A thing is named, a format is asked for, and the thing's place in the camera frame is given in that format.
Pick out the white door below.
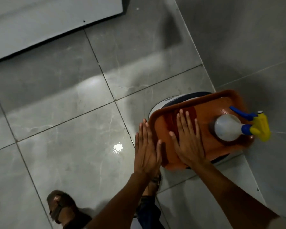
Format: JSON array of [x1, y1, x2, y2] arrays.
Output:
[[0, 0, 123, 63]]

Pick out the orange plastic tray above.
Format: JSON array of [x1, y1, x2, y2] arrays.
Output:
[[148, 90, 255, 170]]

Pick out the person's right hand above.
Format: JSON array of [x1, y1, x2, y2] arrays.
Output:
[[169, 109, 206, 168]]

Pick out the person's left hand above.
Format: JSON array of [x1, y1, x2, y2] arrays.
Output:
[[134, 119, 162, 177]]

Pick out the person's left forearm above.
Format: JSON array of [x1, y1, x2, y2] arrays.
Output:
[[84, 171, 156, 229]]

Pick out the dark blue trousers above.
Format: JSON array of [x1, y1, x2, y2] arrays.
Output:
[[62, 195, 166, 229]]

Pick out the dark brown sandal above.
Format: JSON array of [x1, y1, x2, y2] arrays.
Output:
[[47, 190, 79, 225], [150, 172, 162, 191]]

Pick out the white and navy bucket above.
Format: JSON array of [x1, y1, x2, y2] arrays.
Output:
[[148, 91, 230, 170]]

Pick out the person's right forearm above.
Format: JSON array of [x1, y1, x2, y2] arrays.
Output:
[[189, 159, 280, 229]]

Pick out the white spray bottle yellow nozzle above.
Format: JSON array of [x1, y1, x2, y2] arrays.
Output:
[[214, 106, 272, 142]]

